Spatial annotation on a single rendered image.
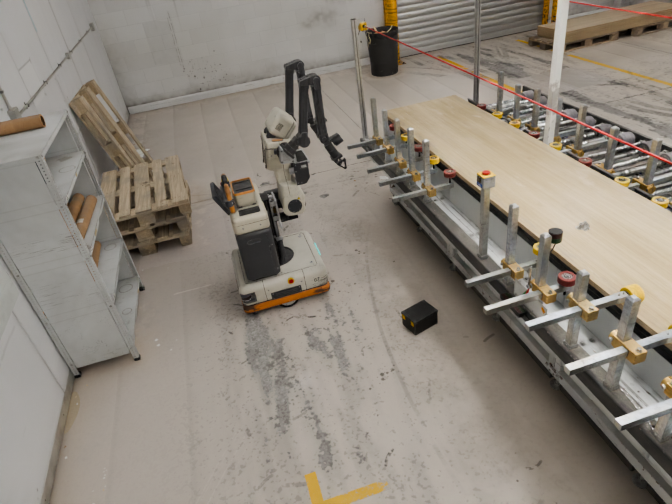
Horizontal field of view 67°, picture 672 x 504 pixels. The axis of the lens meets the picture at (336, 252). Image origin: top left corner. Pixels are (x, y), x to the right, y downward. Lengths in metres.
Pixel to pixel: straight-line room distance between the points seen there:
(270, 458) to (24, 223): 1.91
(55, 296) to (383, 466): 2.22
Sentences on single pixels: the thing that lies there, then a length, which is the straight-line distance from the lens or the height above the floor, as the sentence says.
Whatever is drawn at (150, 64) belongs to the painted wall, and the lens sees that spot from 9.45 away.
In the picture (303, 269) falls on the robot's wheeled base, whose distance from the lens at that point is 3.73.
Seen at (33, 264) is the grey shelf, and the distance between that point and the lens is 3.49.
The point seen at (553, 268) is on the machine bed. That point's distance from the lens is 2.80.
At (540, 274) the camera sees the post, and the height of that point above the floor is 0.94.
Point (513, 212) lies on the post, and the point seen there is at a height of 1.14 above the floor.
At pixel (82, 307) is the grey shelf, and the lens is 3.63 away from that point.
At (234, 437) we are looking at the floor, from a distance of 3.16.
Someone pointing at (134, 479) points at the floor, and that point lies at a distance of 3.23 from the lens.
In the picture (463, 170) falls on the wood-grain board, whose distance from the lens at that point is 3.49.
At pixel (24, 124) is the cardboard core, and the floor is 1.60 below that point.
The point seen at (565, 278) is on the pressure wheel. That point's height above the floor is 0.90.
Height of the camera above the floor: 2.42
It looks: 34 degrees down
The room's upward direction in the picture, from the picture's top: 9 degrees counter-clockwise
